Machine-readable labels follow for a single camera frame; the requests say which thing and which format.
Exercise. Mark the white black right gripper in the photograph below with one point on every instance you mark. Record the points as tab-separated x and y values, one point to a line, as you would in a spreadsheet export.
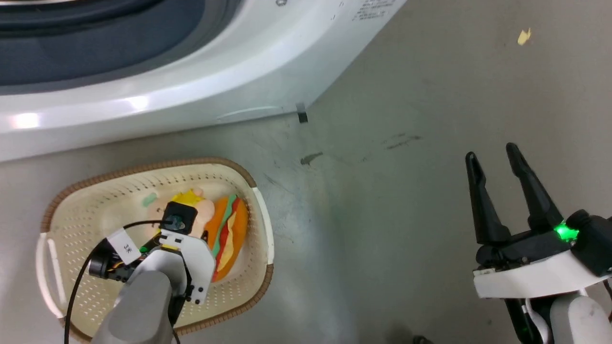
526	272

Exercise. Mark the dark grey washer door gasket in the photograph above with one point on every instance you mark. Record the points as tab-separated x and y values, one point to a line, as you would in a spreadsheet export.
95	38

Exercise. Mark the printed washing machine label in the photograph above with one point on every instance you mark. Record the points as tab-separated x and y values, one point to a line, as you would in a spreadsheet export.
372	8

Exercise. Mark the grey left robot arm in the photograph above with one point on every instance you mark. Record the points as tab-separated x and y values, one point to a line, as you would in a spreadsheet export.
141	306

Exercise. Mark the orange plush sandwich toy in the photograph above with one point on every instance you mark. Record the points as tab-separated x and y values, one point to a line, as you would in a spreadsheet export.
232	234

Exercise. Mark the pink plush doll yellow hair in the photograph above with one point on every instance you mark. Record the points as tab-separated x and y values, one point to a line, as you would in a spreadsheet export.
205	209

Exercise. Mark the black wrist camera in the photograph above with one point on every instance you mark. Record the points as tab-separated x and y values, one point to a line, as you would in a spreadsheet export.
180	217
593	241

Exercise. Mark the white washing machine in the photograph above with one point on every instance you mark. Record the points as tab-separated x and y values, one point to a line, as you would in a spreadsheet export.
267	62

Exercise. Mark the cream perforated laundry basket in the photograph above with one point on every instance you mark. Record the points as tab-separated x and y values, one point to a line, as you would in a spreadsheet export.
95	200

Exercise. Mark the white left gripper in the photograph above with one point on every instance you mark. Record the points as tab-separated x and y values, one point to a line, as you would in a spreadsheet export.
198	265

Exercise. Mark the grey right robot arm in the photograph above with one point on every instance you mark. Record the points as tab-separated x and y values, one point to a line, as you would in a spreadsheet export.
581	320

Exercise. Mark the yellow paper scrap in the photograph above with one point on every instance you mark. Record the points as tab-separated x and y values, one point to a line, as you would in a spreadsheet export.
524	37

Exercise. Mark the black washing machine foot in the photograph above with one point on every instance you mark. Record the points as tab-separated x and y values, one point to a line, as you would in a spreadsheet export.
302	116

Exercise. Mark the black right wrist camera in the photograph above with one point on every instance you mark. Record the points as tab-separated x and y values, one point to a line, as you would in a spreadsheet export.
593	241

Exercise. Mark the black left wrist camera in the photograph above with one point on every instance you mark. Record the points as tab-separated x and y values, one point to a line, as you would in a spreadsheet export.
180	217

